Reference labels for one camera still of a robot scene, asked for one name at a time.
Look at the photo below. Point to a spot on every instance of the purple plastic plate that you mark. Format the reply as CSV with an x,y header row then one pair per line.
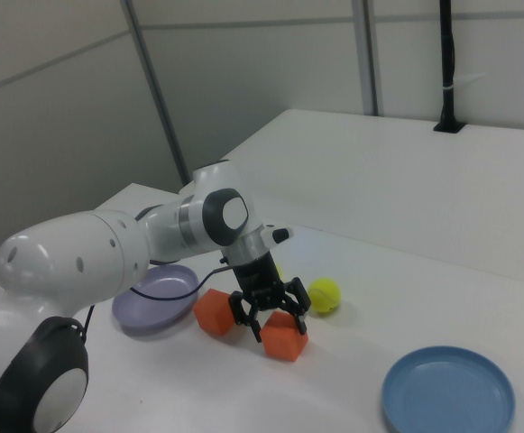
x,y
162,315

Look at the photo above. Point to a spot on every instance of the orange cube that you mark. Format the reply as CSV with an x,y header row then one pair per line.
x,y
212,311
284,343

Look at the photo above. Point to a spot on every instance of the white zip tie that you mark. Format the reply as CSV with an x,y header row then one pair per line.
x,y
447,87

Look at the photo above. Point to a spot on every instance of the black camera pole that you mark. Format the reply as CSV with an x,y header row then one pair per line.
x,y
446,45

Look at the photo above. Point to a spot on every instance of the blue plastic plate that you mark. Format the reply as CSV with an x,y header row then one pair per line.
x,y
446,392

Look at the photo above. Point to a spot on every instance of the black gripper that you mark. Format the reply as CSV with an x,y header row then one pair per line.
x,y
259,279

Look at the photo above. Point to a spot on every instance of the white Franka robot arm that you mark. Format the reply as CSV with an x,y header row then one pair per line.
x,y
63,261

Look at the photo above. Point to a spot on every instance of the yellow tennis ball black lettering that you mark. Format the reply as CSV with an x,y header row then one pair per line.
x,y
278,271

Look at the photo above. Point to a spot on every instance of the grey partition post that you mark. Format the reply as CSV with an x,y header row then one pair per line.
x,y
370,54

